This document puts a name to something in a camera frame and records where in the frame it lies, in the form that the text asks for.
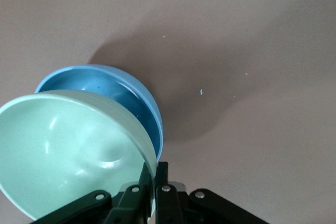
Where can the green bowl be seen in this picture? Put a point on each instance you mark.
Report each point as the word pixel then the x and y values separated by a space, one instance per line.
pixel 65 145

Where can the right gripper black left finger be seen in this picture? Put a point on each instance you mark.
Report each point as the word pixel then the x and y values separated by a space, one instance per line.
pixel 128 203

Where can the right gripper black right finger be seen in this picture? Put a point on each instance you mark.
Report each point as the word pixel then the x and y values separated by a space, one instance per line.
pixel 168 205

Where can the blue bowl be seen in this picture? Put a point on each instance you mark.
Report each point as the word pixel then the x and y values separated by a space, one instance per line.
pixel 105 85

